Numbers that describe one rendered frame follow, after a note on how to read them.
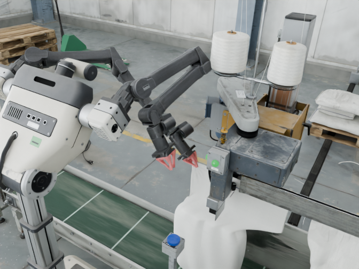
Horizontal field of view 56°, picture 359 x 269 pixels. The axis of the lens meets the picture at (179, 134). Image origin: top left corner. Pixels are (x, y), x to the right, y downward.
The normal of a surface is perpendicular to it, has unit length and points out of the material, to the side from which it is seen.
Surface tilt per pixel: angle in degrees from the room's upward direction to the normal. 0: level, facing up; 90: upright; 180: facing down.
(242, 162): 90
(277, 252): 90
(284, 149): 0
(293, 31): 90
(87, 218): 0
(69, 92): 50
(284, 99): 90
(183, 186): 0
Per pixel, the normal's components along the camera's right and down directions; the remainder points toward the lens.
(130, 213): 0.04, -0.86
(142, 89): 0.66, 0.01
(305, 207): -0.51, 0.42
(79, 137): 0.86, 0.29
